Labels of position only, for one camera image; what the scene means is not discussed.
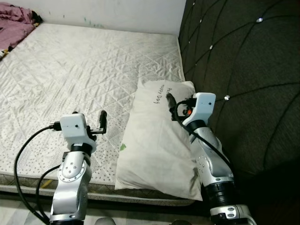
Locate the purple cartoon print blanket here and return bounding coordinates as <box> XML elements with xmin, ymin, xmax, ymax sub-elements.
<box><xmin>0</xmin><ymin>1</ymin><xmax>43</xmax><ymax>59</ymax></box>

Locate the white quilted mattress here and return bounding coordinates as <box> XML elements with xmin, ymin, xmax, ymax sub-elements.
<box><xmin>0</xmin><ymin>22</ymin><xmax>202</xmax><ymax>207</ymax></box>

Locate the white pillow with writing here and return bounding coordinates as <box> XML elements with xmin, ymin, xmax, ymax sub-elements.
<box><xmin>115</xmin><ymin>79</ymin><xmax>203</xmax><ymax>202</ymax></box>

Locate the black tufted headboard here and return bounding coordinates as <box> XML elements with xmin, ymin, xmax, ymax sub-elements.
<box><xmin>178</xmin><ymin>0</ymin><xmax>300</xmax><ymax>188</ymax></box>

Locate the silver left robot leg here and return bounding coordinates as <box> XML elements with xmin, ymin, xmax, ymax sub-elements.
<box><xmin>94</xmin><ymin>217</ymin><xmax>116</xmax><ymax>225</ymax></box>

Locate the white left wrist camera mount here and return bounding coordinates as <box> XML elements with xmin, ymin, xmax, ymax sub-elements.
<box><xmin>60</xmin><ymin>113</ymin><xmax>97</xmax><ymax>143</ymax></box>

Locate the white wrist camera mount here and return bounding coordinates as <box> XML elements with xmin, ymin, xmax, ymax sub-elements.
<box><xmin>60</xmin><ymin>113</ymin><xmax>97</xmax><ymax>143</ymax></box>
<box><xmin>182</xmin><ymin>92</ymin><xmax>217</xmax><ymax>127</ymax></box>

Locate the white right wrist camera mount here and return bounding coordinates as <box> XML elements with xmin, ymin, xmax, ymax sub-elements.
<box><xmin>182</xmin><ymin>92</ymin><xmax>217</xmax><ymax>127</ymax></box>

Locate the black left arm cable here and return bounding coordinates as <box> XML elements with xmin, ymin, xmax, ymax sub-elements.
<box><xmin>14</xmin><ymin>123</ymin><xmax>64</xmax><ymax>223</ymax></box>

